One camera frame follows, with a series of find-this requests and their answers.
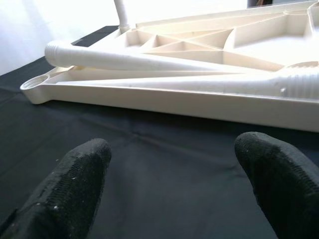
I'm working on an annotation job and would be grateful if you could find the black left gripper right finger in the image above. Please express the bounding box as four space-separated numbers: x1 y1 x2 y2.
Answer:
234 131 319 239

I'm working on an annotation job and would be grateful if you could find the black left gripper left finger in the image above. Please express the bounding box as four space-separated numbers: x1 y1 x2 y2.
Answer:
0 138 112 239

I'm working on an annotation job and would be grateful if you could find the white plastic table leg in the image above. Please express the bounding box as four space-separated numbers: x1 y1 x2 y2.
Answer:
56 65 319 100
113 0 134 34
44 41 246 75

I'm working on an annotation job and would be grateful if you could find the white plastic table top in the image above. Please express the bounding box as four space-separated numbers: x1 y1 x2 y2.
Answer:
19 0 319 132

